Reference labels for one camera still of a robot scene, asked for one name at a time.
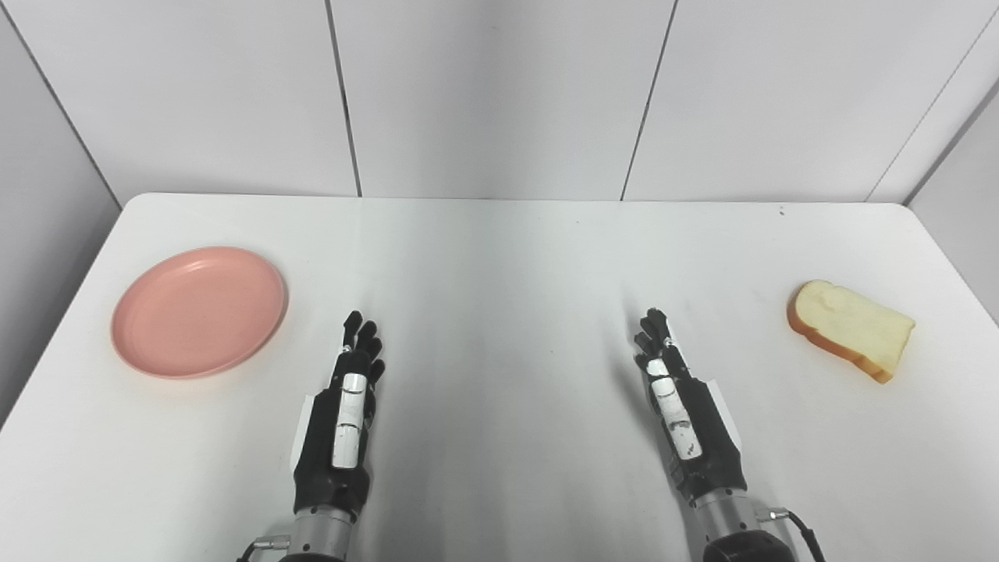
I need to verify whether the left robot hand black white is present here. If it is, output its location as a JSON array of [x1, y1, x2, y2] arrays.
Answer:
[[290, 311, 386, 516]]

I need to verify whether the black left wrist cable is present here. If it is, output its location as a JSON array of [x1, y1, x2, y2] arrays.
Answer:
[[236, 535, 291, 562]]

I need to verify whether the slice of white bread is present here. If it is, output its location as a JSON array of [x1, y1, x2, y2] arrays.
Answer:
[[786, 279, 916, 385]]

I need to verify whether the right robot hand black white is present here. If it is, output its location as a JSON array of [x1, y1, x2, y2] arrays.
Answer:
[[634, 308, 748, 502]]

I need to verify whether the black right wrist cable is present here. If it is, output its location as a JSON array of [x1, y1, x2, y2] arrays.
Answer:
[[769, 507, 827, 562]]

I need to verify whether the pink round plate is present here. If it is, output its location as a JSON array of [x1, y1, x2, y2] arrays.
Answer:
[[110, 247, 289, 380]]

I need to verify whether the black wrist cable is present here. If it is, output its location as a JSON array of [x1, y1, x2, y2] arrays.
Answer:
[[769, 507, 827, 562], [236, 535, 291, 562]]

